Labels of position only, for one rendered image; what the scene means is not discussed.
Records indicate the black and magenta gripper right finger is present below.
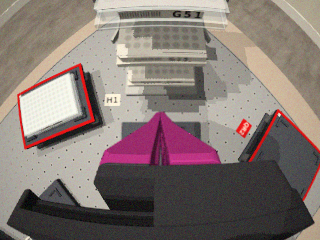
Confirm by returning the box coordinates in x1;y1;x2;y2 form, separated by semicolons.
160;112;221;165

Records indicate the grey plate hotel rack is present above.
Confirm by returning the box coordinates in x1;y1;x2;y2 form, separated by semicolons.
111;29;211;96

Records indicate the white multi-well plate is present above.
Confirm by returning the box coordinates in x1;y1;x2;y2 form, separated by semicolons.
19;72;83;138
128;66;194;87

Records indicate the cream multiwell plate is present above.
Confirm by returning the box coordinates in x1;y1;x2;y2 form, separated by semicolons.
117;28;207;67

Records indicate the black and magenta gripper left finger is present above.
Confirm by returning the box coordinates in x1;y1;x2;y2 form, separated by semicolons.
99;112;160;166

